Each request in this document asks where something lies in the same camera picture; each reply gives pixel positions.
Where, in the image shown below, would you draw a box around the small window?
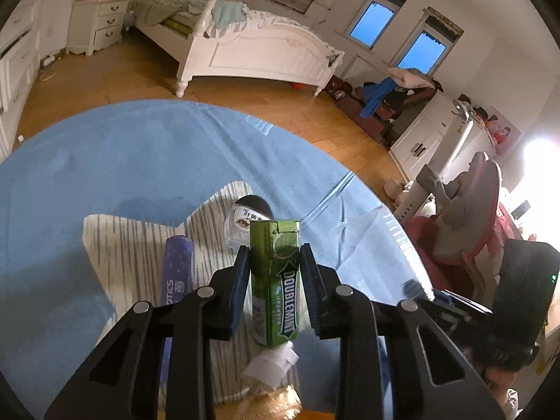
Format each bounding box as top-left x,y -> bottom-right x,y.
345,0 -> 411,51

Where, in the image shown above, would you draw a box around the brown boxes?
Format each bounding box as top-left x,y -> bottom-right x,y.
328,76 -> 395,141

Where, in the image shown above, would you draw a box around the white wooden bed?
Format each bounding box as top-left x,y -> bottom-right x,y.
133,0 -> 346,98

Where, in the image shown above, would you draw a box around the tall window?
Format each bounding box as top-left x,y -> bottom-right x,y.
391,6 -> 464,78

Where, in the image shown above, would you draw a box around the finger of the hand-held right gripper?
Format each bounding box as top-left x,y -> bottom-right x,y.
435,289 -> 497,331
402,279 -> 439,303

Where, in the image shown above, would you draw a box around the green chewing gum box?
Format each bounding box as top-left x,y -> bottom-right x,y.
248,219 -> 302,346

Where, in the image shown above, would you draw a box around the pink wall poster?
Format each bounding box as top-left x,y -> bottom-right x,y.
485,105 -> 522,155

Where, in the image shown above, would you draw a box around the grey pink desk chair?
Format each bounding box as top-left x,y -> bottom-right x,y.
394,105 -> 509,300

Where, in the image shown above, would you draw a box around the white plastic bottle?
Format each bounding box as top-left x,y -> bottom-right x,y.
241,343 -> 299,391

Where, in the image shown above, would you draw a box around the purple tube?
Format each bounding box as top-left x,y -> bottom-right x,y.
158,235 -> 194,420

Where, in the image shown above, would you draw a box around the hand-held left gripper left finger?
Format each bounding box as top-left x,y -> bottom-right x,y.
44,245 -> 251,420

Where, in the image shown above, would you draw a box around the white nightstand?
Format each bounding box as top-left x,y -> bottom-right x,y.
66,0 -> 132,57

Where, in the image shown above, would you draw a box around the white wardrobe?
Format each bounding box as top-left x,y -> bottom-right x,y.
0,0 -> 45,159

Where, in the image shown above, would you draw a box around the white dresser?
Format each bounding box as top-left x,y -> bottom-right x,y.
389,92 -> 496,181

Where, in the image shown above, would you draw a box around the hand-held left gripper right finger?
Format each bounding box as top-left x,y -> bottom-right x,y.
299,244 -> 508,420

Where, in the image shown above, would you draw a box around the gold foil packet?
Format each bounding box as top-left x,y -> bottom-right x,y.
214,383 -> 305,420

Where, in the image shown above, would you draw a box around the pale stuffed toy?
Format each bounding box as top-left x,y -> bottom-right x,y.
384,178 -> 408,198

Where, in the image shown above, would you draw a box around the light blue blanket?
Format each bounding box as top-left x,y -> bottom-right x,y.
133,0 -> 307,38

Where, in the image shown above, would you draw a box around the star-shaped striped cloth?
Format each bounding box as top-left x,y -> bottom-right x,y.
82,180 -> 307,403

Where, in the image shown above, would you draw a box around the person's right hand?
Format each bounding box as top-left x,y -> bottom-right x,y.
481,365 -> 523,420

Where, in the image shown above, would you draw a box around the blue tablecloth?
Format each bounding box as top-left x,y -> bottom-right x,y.
0,100 -> 438,420

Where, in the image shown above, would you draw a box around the blue garment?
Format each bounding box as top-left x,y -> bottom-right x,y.
361,78 -> 395,119

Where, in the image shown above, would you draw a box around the pale pink pillow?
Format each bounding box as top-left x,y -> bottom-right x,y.
388,68 -> 435,91

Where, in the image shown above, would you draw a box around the small black capped bottle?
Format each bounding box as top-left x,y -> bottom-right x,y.
223,195 -> 274,250

